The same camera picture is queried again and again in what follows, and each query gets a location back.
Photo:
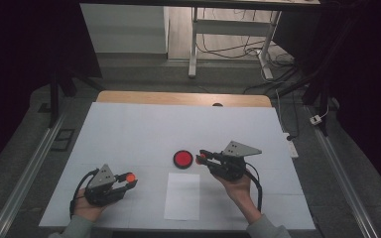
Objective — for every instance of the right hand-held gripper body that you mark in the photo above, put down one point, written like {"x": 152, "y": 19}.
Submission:
{"x": 229, "y": 165}

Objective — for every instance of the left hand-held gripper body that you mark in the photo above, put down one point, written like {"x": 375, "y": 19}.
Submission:
{"x": 102, "y": 193}

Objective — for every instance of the orange stamp cap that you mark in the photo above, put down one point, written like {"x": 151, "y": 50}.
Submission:
{"x": 131, "y": 177}

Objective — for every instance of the round red ink pad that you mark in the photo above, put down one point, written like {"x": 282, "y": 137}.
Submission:
{"x": 183, "y": 159}

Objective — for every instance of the small white paper sheet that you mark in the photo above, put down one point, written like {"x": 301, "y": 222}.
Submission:
{"x": 182, "y": 198}

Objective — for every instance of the person's left hand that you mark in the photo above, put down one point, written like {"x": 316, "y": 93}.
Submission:
{"x": 87, "y": 208}

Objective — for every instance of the person's right hand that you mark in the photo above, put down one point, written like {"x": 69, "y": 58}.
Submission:
{"x": 236, "y": 190}

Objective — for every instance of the dark table grommet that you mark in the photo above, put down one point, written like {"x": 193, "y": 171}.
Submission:
{"x": 217, "y": 104}

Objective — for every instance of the large white table cover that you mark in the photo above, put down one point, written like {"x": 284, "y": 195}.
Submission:
{"x": 145, "y": 132}

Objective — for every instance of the white power strip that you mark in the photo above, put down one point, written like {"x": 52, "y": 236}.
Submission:
{"x": 291, "y": 147}

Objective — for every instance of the white plug adapter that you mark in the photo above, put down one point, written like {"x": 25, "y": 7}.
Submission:
{"x": 315, "y": 120}

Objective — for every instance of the black stand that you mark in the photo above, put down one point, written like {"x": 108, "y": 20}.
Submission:
{"x": 320, "y": 89}
{"x": 54, "y": 99}

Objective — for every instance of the white-legged desk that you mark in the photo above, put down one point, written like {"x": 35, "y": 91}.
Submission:
{"x": 225, "y": 28}

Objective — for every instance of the white cabinet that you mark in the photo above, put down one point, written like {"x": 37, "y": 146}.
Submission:
{"x": 125, "y": 29}

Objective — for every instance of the black curtain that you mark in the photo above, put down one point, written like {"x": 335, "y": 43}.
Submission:
{"x": 373, "y": 82}
{"x": 16, "y": 66}

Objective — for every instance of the black floor socket frame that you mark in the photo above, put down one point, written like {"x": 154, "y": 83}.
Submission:
{"x": 63, "y": 140}

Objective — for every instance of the aluminium floor rail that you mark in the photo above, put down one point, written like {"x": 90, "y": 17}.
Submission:
{"x": 23, "y": 180}
{"x": 340, "y": 175}

